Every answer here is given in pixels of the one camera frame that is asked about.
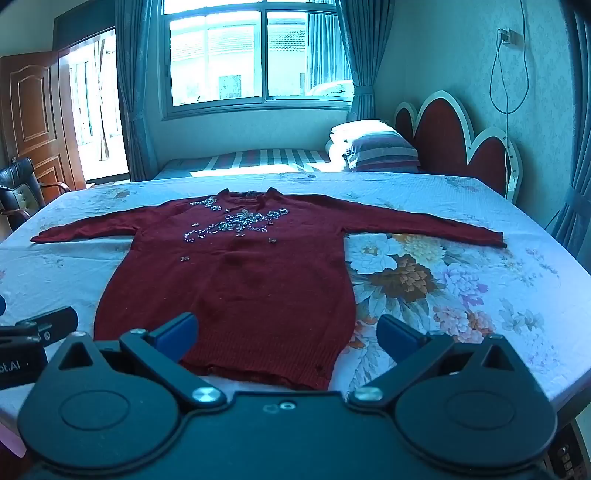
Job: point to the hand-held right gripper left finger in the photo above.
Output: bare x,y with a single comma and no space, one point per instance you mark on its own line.
178,337

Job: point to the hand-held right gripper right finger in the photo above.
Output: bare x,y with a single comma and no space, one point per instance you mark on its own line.
397,337

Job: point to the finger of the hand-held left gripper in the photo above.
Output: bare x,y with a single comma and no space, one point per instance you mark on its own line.
51,323

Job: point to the dark red beaded sweater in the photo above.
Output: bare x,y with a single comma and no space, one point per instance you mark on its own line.
258,286

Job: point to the floral bed sheet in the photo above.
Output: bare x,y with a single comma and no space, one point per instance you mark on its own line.
461,286

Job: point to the black leather chair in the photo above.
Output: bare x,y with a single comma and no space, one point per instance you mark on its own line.
21,184

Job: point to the striped pillow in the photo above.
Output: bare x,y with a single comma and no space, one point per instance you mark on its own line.
385,152

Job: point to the striped bed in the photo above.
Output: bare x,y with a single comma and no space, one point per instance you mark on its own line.
258,159

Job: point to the brown wooden door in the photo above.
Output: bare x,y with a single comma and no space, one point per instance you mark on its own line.
30,115

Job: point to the red heart-shaped headboard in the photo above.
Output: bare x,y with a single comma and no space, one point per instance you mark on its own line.
445,134

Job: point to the white folded quilt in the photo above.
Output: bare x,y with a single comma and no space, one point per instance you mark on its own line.
353,131

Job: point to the blue curtain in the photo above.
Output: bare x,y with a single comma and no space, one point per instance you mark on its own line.
136,92
575,138
364,60

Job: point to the white pillow on windowsill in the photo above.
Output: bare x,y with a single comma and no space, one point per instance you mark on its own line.
332,88

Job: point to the sliding glass window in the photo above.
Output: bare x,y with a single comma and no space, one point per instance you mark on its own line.
240,55

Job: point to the wall socket with charger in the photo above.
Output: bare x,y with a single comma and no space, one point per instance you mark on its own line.
508,37

